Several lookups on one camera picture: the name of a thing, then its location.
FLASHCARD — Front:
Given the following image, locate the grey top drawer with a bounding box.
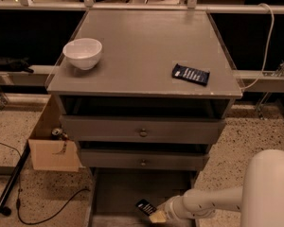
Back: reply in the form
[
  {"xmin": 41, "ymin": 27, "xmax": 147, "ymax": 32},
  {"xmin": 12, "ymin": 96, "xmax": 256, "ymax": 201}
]
[{"xmin": 60, "ymin": 115, "xmax": 225, "ymax": 145}]

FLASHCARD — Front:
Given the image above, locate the grey drawer cabinet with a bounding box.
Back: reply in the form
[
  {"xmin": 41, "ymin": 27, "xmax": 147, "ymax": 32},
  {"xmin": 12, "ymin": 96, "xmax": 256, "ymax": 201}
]
[{"xmin": 46, "ymin": 9, "xmax": 243, "ymax": 172}]

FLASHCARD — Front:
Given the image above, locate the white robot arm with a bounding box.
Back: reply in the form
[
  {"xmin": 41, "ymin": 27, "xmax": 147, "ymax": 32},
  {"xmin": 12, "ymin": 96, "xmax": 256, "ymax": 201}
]
[{"xmin": 150, "ymin": 149, "xmax": 284, "ymax": 227}]

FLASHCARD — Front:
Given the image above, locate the cardboard box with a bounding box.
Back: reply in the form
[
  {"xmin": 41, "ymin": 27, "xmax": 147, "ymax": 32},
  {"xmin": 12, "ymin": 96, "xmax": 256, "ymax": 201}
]
[{"xmin": 28, "ymin": 96, "xmax": 81, "ymax": 172}]

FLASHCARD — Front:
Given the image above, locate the metal can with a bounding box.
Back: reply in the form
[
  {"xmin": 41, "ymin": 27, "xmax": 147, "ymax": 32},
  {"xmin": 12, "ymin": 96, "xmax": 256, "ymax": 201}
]
[{"xmin": 51, "ymin": 128, "xmax": 63, "ymax": 137}]

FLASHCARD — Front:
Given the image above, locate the white ceramic bowl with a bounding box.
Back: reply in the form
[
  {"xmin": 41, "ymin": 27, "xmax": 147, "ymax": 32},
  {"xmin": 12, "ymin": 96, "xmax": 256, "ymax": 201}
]
[{"xmin": 62, "ymin": 38, "xmax": 102, "ymax": 70}]

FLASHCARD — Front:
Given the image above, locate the white cable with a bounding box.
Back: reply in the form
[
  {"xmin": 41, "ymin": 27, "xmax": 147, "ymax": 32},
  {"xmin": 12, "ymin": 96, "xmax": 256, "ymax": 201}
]
[{"xmin": 240, "ymin": 3, "xmax": 275, "ymax": 91}]

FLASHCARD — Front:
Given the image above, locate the black object on ledge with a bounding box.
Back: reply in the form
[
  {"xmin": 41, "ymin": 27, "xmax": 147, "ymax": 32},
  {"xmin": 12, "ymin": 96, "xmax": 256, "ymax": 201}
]
[{"xmin": 0, "ymin": 57, "xmax": 34, "ymax": 73}]

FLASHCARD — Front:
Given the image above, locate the grey bottom drawer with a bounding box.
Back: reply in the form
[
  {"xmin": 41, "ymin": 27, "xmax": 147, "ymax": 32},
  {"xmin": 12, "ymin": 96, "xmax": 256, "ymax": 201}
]
[{"xmin": 88, "ymin": 168, "xmax": 197, "ymax": 227}]

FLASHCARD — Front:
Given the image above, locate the grey middle drawer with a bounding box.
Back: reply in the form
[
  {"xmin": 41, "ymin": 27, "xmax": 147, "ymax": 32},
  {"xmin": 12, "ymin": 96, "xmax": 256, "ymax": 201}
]
[{"xmin": 80, "ymin": 149, "xmax": 209, "ymax": 171}]

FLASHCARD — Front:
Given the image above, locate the black bar on floor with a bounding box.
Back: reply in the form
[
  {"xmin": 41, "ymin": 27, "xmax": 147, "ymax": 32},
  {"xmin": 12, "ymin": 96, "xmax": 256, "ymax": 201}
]
[{"xmin": 0, "ymin": 144, "xmax": 30, "ymax": 217}]

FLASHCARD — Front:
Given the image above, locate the grey drawer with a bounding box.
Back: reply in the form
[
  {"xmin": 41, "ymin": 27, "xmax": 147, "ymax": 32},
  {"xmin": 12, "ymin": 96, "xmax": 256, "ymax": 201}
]
[
  {"xmin": 60, "ymin": 115, "xmax": 225, "ymax": 145},
  {"xmin": 80, "ymin": 149, "xmax": 209, "ymax": 171},
  {"xmin": 88, "ymin": 168, "xmax": 197, "ymax": 227}
]

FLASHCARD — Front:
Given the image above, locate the black floor cable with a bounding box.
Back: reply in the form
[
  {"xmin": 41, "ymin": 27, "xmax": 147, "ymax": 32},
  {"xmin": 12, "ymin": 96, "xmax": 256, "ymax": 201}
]
[{"xmin": 0, "ymin": 136, "xmax": 91, "ymax": 226}]

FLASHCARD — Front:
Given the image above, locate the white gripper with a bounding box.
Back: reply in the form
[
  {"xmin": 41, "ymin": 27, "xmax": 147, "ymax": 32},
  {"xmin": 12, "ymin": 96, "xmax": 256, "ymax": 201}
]
[{"xmin": 149, "ymin": 196, "xmax": 186, "ymax": 223}]

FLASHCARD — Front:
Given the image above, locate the black chocolate rxbar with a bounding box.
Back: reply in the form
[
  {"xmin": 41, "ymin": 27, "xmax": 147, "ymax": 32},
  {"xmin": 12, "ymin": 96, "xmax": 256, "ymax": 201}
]
[{"xmin": 135, "ymin": 199, "xmax": 156, "ymax": 217}]

